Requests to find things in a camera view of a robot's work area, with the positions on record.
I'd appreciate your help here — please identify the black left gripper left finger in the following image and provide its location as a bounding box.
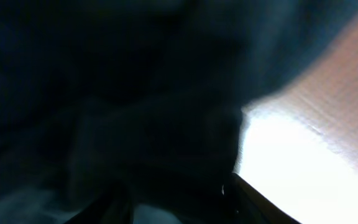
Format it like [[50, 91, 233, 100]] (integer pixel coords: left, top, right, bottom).
[[65, 185, 134, 224]]

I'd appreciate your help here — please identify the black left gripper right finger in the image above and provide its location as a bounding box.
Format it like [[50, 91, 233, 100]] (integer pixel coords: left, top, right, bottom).
[[223, 173, 300, 224]]

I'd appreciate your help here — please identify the black t-shirt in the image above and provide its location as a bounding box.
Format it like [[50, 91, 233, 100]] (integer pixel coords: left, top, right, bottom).
[[0, 0, 358, 224]]

